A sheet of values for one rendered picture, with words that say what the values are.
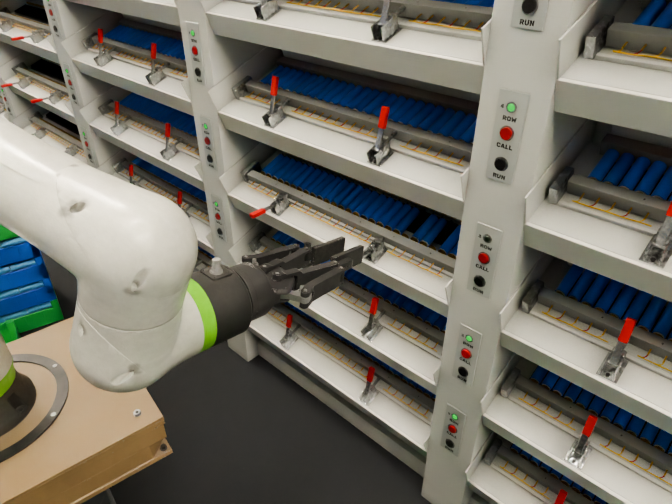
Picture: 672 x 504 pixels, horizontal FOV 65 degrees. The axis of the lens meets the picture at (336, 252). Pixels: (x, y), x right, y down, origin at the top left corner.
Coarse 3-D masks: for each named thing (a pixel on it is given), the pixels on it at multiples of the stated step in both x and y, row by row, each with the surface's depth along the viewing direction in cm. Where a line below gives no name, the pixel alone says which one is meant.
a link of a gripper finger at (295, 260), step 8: (304, 248) 80; (288, 256) 77; (296, 256) 77; (304, 256) 79; (264, 264) 72; (272, 264) 73; (280, 264) 74; (288, 264) 76; (296, 264) 77; (304, 264) 79; (264, 272) 71
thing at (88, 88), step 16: (64, 0) 146; (48, 16) 152; (64, 16) 148; (80, 16) 151; (96, 16) 154; (64, 32) 149; (80, 80) 157; (96, 80) 160; (80, 96) 159; (96, 96) 162; (96, 144) 168; (112, 144) 172; (96, 160) 171
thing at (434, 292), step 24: (264, 144) 126; (240, 168) 123; (240, 192) 122; (264, 192) 120; (384, 192) 110; (264, 216) 117; (288, 216) 113; (312, 240) 109; (360, 240) 103; (360, 264) 101; (384, 264) 98; (408, 264) 96; (408, 288) 94; (432, 288) 92
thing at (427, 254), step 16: (256, 176) 121; (288, 192) 114; (320, 208) 109; (336, 208) 107; (352, 224) 104; (368, 224) 102; (384, 240) 100; (400, 240) 97; (416, 256) 96; (432, 256) 93; (448, 256) 92; (432, 272) 93
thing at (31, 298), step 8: (48, 280) 160; (40, 288) 160; (48, 288) 161; (16, 296) 157; (24, 296) 159; (32, 296) 160; (40, 296) 161; (48, 296) 163; (0, 304) 156; (8, 304) 157; (16, 304) 158; (24, 304) 160; (32, 304) 161; (0, 312) 157; (8, 312) 158
